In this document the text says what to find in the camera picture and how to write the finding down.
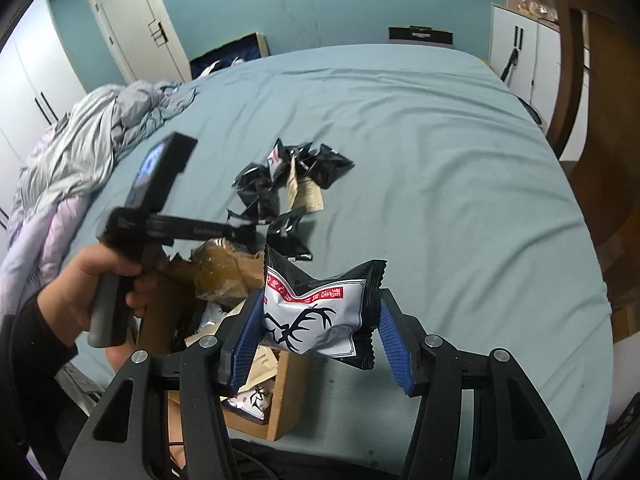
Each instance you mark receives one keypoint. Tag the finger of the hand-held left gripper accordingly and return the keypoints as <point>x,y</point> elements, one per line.
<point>210,230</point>

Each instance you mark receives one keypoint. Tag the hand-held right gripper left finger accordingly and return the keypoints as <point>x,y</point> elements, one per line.
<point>245,345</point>

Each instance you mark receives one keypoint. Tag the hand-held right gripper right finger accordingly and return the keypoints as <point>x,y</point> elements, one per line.
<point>395,355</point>

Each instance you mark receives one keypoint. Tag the tan snack packet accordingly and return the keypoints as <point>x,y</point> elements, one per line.
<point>262,366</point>

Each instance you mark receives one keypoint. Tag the white antler print snack packet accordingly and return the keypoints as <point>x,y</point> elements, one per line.
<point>254,401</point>
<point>310,325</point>

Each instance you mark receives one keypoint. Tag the cardboard box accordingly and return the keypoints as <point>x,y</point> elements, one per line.
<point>290,395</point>

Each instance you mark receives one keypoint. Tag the pile of snack packets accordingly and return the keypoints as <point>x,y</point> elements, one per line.
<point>280,185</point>

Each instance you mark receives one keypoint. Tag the person's left forearm black sleeve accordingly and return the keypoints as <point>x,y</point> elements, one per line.
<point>30,385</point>

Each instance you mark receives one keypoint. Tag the person's left hand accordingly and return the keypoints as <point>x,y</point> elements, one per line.
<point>70,295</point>

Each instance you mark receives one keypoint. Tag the rumpled grey duvet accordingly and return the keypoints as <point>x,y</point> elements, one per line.
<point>100,130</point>

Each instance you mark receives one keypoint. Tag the white door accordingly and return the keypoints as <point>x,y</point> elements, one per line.
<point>135,20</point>

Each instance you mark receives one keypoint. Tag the white wardrobe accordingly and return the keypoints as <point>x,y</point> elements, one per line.
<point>30,85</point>

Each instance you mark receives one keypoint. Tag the bed with teal sheet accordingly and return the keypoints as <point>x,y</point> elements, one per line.
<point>425,185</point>

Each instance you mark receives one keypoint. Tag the black bag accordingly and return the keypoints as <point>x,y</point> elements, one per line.
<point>421,37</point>

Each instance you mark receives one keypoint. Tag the black item hanging on cabinet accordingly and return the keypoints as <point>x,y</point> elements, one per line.
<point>510,65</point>

